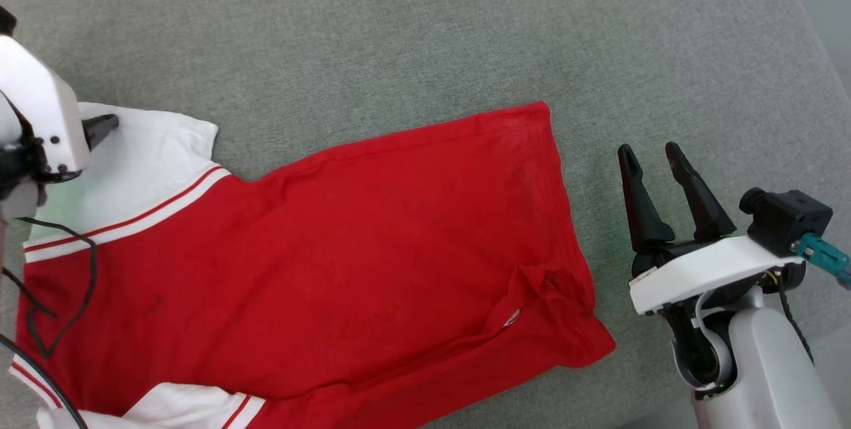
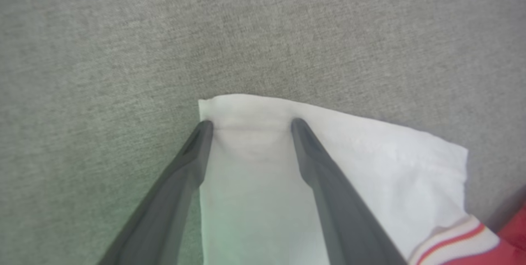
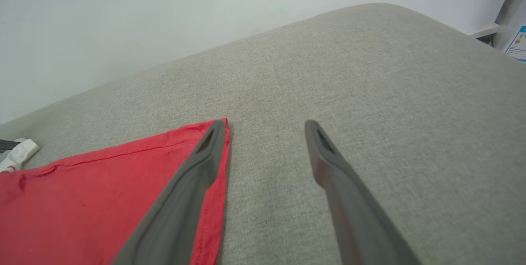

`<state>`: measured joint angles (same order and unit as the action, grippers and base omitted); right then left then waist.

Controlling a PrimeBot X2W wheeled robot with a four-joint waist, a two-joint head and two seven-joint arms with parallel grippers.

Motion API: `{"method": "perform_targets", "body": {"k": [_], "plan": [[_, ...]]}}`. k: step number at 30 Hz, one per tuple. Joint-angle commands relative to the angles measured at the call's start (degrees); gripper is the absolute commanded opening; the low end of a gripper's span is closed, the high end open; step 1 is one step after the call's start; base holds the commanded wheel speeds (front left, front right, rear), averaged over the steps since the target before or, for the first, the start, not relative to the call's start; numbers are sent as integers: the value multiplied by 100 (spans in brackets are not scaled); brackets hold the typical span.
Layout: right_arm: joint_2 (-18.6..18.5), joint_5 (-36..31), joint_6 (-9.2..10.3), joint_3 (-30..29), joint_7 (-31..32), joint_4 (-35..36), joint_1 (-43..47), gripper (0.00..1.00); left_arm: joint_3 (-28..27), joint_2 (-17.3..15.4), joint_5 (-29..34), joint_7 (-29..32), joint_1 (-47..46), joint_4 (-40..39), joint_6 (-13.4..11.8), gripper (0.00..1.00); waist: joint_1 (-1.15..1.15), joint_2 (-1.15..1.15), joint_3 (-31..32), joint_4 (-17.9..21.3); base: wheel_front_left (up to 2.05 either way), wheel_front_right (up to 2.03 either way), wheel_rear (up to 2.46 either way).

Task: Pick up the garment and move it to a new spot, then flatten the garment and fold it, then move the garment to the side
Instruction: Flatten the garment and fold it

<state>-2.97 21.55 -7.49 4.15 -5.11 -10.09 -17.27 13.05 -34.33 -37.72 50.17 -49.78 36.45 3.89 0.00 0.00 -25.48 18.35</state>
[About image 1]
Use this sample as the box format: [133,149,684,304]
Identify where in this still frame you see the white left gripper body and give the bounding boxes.
[0,35,91,184]

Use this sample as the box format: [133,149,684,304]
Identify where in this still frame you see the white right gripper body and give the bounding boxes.
[628,235,806,316]

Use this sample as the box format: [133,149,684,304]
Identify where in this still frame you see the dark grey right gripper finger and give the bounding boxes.
[618,144,676,253]
[666,142,737,241]

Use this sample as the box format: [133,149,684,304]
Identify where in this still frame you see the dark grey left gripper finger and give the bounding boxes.
[82,114,120,152]

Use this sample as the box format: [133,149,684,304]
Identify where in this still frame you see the red and white polo shirt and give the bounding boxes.
[8,101,616,429]

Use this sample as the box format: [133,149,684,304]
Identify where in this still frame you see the thin black cable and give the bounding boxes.
[0,216,98,360]
[0,335,89,429]
[777,268,816,364]

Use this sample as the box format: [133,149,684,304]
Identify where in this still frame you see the teal cable connector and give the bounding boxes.
[791,232,851,290]

